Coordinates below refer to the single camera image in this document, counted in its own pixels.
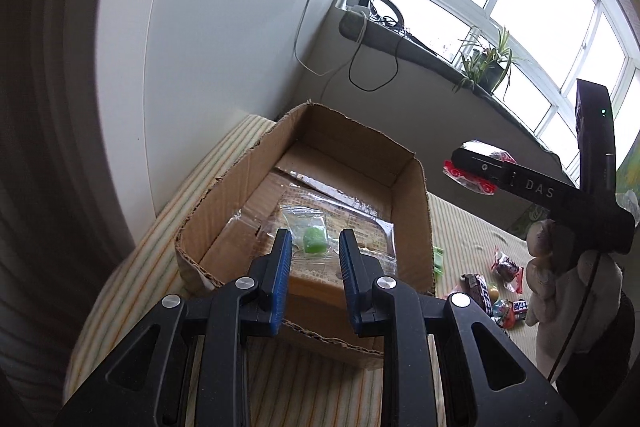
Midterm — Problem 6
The black ring light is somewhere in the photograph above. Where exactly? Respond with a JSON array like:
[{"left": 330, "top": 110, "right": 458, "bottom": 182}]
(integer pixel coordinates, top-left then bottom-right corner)
[{"left": 367, "top": 0, "right": 405, "bottom": 28}]

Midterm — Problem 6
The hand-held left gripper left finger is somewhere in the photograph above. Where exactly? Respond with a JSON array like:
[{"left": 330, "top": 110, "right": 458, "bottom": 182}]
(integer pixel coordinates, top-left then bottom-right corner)
[{"left": 52, "top": 228, "right": 293, "bottom": 427}]

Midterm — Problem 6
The white wardrobe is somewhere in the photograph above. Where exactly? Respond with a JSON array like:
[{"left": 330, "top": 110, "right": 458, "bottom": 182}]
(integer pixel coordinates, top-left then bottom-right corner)
[{"left": 95, "top": 0, "right": 386, "bottom": 248}]

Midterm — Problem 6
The person's right hand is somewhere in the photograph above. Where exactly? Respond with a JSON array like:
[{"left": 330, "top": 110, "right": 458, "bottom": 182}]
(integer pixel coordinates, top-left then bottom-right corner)
[{"left": 524, "top": 218, "right": 581, "bottom": 328}]

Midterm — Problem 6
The potted spider plant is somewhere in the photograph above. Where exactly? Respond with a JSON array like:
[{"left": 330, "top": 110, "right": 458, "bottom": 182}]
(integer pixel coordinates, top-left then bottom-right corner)
[{"left": 452, "top": 26, "right": 526, "bottom": 100}]

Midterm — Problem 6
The grey windowsill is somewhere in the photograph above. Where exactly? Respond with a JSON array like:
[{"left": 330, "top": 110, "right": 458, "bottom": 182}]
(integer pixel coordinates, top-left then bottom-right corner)
[{"left": 339, "top": 9, "right": 586, "bottom": 188}]

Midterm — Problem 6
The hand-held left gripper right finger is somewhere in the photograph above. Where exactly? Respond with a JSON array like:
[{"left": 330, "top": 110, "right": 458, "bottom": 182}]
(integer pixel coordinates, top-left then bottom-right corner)
[{"left": 339, "top": 229, "right": 581, "bottom": 427}]

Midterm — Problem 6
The green wall poster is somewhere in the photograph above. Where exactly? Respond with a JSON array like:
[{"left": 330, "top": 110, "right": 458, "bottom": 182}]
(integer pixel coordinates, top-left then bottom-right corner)
[{"left": 617, "top": 146, "right": 640, "bottom": 204}]

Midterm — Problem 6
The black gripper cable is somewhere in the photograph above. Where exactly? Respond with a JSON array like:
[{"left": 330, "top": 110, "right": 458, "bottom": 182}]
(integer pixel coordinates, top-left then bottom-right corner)
[{"left": 547, "top": 251, "right": 603, "bottom": 380}]

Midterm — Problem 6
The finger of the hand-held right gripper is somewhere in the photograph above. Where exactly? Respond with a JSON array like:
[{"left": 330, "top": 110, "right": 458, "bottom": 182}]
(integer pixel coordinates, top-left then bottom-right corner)
[{"left": 450, "top": 146, "right": 518, "bottom": 196}]

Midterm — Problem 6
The red dark date packet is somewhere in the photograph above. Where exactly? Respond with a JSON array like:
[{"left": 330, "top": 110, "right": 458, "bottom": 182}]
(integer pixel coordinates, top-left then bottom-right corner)
[
  {"left": 491, "top": 246, "right": 525, "bottom": 294},
  {"left": 442, "top": 139, "right": 518, "bottom": 198}
]

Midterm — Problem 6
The clear packet with green candy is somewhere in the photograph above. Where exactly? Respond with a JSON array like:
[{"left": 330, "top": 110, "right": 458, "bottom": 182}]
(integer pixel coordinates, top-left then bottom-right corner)
[{"left": 278, "top": 204, "right": 332, "bottom": 258}]

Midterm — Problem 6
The striped bed sheet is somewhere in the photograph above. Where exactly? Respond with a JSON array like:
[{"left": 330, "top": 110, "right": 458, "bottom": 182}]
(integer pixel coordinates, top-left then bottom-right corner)
[{"left": 62, "top": 114, "right": 556, "bottom": 427}]

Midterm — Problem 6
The colourful small snack packet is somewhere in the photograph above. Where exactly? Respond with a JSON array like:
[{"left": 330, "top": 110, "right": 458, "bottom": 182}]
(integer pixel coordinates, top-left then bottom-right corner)
[{"left": 487, "top": 299, "right": 513, "bottom": 330}]

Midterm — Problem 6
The black hanging cable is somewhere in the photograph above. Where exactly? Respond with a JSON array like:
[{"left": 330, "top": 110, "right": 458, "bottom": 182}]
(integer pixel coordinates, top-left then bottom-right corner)
[{"left": 347, "top": 26, "right": 401, "bottom": 92}]

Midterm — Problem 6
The clear bread package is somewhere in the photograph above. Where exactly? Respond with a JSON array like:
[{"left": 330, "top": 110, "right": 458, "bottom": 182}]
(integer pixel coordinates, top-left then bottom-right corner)
[{"left": 227, "top": 189, "right": 396, "bottom": 308}]

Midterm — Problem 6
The brown cardboard box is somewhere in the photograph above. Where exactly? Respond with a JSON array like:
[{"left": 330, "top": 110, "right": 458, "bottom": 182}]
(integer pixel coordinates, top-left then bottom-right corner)
[{"left": 174, "top": 99, "right": 436, "bottom": 370}]

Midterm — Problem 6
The brown chocolate bar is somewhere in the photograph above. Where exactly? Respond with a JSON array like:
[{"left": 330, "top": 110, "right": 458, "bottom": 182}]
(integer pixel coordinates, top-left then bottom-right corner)
[{"left": 460, "top": 273, "right": 496, "bottom": 310}]

